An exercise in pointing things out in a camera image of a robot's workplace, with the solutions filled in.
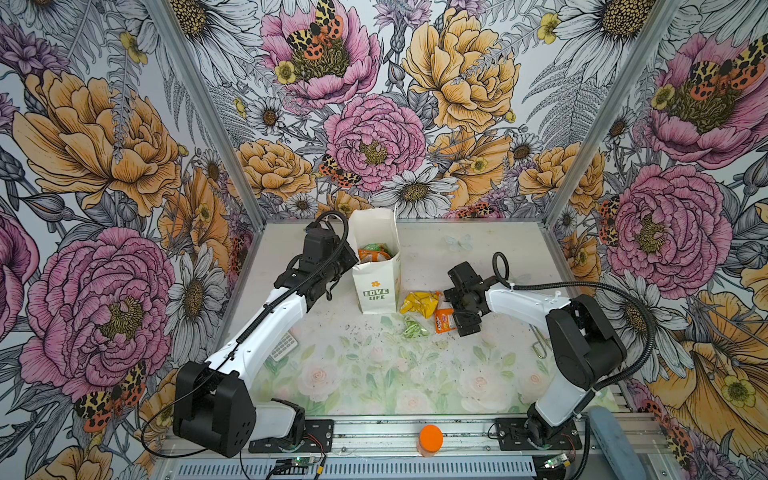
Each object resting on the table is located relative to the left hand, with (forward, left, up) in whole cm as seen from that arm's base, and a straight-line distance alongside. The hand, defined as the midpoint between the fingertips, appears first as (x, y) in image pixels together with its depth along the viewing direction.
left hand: (355, 259), depth 83 cm
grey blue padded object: (-44, -61, -19) cm, 78 cm away
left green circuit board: (-43, +11, -22) cm, 50 cm away
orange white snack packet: (-10, -25, -19) cm, 33 cm away
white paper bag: (+17, -5, -11) cm, 21 cm away
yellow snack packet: (-6, -20, -14) cm, 25 cm away
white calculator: (-15, +20, -21) cm, 33 cm away
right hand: (-8, -27, -19) cm, 34 cm away
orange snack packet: (+8, -2, -9) cm, 12 cm away
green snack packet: (+13, -7, -10) cm, 18 cm away
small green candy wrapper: (-12, -16, -18) cm, 27 cm away
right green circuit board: (-44, -48, -21) cm, 69 cm away
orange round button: (-40, -18, -14) cm, 46 cm away
